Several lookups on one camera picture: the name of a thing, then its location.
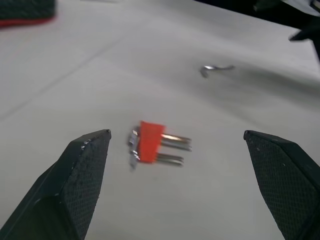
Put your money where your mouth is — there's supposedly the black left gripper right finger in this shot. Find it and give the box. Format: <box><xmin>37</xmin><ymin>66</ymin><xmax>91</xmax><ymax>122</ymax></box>
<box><xmin>243</xmin><ymin>129</ymin><xmax>320</xmax><ymax>240</ymax></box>

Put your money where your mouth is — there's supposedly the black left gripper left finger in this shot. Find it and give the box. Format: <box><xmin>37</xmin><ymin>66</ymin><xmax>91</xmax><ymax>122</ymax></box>
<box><xmin>0</xmin><ymin>129</ymin><xmax>112</xmax><ymax>240</ymax></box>

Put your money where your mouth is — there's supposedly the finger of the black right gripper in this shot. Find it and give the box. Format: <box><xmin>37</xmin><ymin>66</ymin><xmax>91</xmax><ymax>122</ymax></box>
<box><xmin>253</xmin><ymin>0</ymin><xmax>320</xmax><ymax>19</ymax></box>
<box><xmin>288</xmin><ymin>17</ymin><xmax>320</xmax><ymax>63</ymax></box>

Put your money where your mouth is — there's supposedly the black and red case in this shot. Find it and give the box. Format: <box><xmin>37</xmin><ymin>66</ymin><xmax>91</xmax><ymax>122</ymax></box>
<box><xmin>0</xmin><ymin>0</ymin><xmax>58</xmax><ymax>28</ymax></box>

